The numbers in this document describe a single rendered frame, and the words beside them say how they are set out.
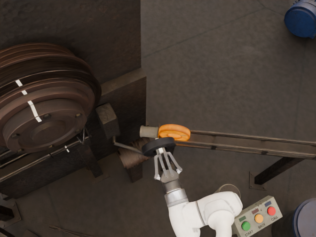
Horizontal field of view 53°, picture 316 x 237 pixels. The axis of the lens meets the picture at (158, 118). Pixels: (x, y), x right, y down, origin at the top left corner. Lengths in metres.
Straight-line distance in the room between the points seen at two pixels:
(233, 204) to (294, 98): 1.56
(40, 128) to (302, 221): 1.42
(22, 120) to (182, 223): 0.70
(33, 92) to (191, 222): 0.75
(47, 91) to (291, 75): 2.14
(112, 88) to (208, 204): 0.67
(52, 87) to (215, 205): 0.73
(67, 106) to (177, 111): 1.43
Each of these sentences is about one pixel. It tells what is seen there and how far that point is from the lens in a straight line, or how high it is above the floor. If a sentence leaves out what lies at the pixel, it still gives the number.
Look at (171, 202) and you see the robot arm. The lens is 1.32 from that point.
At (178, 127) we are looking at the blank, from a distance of 1.50.
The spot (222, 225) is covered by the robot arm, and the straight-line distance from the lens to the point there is 1.24.
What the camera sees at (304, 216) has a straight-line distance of 1.95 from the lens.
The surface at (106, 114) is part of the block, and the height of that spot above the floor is 0.80.
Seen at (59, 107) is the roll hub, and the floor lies 1.23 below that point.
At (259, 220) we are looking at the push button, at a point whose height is 0.61.
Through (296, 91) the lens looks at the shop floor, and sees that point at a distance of 2.74.
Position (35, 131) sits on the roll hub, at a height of 1.17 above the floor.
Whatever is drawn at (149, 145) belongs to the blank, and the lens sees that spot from 1.35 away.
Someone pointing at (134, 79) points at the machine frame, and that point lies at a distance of 1.50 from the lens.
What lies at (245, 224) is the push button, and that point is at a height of 0.61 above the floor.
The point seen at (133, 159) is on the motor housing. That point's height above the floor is 0.52.
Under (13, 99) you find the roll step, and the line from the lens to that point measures 1.06.
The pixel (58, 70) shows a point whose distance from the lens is 1.03.
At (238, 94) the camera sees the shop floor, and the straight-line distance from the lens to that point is 2.56.
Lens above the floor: 2.17
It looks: 67 degrees down
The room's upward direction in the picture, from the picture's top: 6 degrees clockwise
